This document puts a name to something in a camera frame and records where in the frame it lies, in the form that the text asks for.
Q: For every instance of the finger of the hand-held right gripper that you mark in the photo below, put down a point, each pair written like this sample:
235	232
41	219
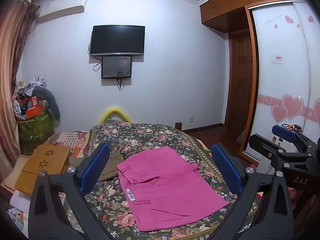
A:
265	147
285	133

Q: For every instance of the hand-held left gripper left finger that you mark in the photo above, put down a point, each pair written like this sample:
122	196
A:
96	165

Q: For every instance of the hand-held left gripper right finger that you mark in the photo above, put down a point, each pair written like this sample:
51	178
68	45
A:
226	167

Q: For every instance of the pink pants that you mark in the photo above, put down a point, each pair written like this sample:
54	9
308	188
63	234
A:
170	187

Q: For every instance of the olive green pants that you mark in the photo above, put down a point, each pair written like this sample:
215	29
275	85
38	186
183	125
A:
113	165

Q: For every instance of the striped blanket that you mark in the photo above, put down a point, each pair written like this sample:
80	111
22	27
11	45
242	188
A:
72	140

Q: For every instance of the heart-print sliding wardrobe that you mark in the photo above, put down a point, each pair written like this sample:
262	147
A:
280	85

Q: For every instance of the wooden folding lap table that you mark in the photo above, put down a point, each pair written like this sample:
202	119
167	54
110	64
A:
45	160

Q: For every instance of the yellow foam tube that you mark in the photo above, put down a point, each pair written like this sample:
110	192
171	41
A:
116	110

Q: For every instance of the floral bed blanket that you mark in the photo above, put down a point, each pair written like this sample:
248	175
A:
150	135

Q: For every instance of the dark wooden bedpost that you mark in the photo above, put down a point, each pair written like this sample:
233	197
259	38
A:
178	125

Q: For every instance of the brown wooden door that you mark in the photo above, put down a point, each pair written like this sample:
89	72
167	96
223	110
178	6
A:
241	80

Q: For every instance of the green fabric basket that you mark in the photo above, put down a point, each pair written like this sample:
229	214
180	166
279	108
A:
35	130

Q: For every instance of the red white door sticker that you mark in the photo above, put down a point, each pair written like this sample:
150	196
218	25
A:
279	59

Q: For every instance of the orange box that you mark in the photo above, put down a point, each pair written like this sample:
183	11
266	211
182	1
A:
35	111

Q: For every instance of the beige foam board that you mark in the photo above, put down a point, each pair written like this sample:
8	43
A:
11	172

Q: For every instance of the pile of clothes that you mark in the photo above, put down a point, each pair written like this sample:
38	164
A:
35	83

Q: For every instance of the wooden overhead cabinets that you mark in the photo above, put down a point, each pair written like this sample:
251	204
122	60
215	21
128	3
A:
225	12

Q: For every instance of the pink striped curtain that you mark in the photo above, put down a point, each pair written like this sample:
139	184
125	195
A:
12	55

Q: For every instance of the white air conditioner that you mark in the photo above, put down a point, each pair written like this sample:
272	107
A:
62	7

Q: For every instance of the white wall socket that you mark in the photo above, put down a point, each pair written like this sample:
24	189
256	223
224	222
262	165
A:
191	119

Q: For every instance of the small black wall monitor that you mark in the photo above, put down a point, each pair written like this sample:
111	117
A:
116	67

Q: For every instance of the large black wall television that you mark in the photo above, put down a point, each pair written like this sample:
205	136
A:
117	40

